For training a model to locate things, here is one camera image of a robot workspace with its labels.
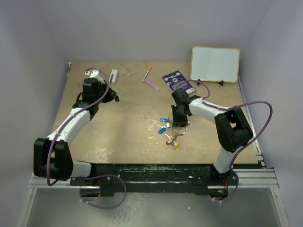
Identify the pink translucent lead case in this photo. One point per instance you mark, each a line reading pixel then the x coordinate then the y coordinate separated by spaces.
pixel 151 84

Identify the large blue key tag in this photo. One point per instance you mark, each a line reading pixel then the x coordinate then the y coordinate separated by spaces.
pixel 162 130

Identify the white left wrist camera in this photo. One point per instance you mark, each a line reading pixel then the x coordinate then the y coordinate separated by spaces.
pixel 94 74

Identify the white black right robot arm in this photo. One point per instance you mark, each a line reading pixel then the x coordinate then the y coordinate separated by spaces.
pixel 233 129

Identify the purple paperback book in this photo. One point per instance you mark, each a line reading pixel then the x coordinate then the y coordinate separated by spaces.
pixel 176 80

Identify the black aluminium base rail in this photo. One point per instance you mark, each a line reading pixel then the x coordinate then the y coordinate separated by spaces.
pixel 200 179

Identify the black whiteboard stand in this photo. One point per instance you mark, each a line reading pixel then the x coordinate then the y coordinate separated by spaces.
pixel 200 82

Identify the yellow framed whiteboard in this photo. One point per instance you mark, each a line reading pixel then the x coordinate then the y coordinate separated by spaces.
pixel 214 64

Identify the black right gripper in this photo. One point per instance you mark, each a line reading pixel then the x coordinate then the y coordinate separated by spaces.
pixel 176 120

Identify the yellow capped marker pen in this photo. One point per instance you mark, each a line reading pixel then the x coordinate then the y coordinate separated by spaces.
pixel 146 74

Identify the white stapler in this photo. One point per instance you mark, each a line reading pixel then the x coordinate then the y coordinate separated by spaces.
pixel 113 76

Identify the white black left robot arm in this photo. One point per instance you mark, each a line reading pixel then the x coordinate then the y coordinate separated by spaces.
pixel 52 156

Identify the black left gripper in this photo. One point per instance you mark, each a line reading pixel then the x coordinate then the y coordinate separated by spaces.
pixel 111 95

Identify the large metal keyring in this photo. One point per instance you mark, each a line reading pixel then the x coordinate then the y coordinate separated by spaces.
pixel 179 131

